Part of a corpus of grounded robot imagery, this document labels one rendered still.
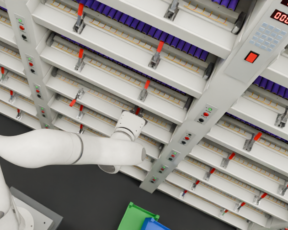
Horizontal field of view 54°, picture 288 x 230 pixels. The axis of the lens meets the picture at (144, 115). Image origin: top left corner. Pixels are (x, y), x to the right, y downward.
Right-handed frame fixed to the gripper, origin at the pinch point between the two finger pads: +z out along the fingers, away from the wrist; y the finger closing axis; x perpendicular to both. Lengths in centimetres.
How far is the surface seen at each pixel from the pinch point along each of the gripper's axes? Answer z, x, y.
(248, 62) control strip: -17, 49, 23
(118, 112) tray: 0.2, -7.1, -8.0
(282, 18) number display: -21, 63, 23
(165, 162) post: 2.2, -27.6, 21.9
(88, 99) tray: -0.2, -7.2, -22.2
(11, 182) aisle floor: -15, -89, -56
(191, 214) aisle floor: 15, -82, 57
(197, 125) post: -8.0, 13.7, 22.8
